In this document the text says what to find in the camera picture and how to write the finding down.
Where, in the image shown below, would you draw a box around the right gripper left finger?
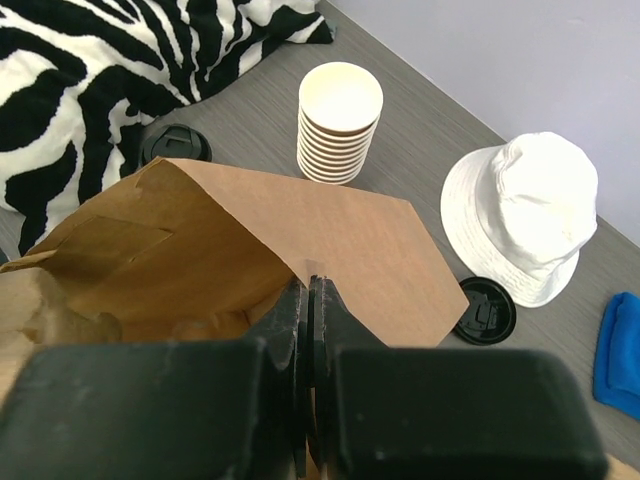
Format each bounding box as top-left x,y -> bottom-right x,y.
1,280 -> 308,479

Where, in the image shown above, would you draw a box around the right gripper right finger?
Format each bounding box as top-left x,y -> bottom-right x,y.
307,277 -> 608,479

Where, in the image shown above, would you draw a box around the brown paper bag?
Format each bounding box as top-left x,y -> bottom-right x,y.
0,156 -> 471,351

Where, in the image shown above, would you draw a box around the black plastic cup lid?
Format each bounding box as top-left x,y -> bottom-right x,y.
140,124 -> 212,166

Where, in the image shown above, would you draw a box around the stack of black lids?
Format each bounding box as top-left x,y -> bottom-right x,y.
453,276 -> 517,346

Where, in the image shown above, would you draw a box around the white bucket hat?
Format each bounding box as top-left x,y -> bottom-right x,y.
440,132 -> 599,308

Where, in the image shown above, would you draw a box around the blue folded cloth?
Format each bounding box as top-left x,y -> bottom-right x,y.
593,292 -> 639,420

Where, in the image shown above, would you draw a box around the stack of paper cups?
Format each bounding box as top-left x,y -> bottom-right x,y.
296,61 -> 384,185

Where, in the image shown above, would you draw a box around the zebra print pillow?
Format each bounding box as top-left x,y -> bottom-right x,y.
1,0 -> 335,260

